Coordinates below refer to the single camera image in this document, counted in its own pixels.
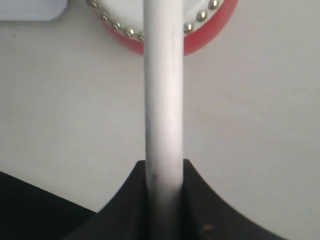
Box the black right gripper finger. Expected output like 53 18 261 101
181 159 283 240

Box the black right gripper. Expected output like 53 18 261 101
0 160 149 240

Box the wooden drumstick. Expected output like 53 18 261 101
143 0 184 240

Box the small red drum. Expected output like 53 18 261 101
86 0 238 56

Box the white rectangular plastic tray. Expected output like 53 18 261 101
0 0 68 21

